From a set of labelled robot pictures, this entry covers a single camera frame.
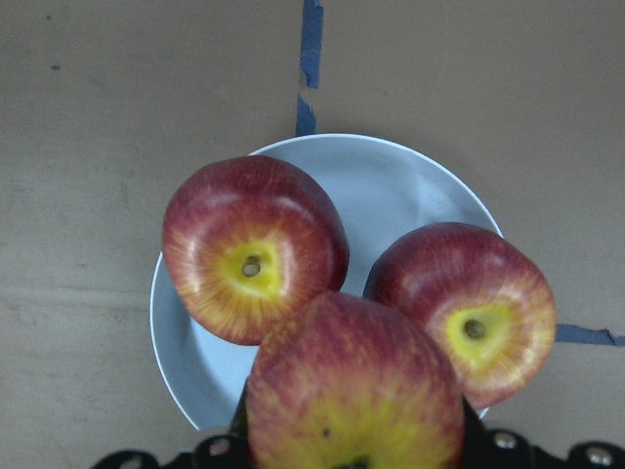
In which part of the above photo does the red apple plate left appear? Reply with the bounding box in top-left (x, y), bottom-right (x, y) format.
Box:
top-left (162, 155), bottom-right (350, 345)

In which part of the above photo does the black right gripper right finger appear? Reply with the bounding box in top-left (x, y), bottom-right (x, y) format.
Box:
top-left (461, 398), bottom-right (624, 469)

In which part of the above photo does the red yellow apple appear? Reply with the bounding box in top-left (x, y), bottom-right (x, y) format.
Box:
top-left (245, 292), bottom-right (465, 468)

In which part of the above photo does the red apple plate front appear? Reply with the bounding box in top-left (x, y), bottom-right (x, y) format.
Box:
top-left (363, 222), bottom-right (557, 409)

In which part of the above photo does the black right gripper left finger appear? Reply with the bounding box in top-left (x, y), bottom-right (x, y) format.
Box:
top-left (93, 384), bottom-right (252, 469)

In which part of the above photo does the red apple plate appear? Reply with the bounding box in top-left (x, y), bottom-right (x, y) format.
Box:
top-left (363, 222), bottom-right (557, 409)
top-left (162, 155), bottom-right (350, 345)

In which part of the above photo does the white round plate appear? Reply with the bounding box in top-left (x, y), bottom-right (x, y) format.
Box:
top-left (149, 134), bottom-right (500, 431)

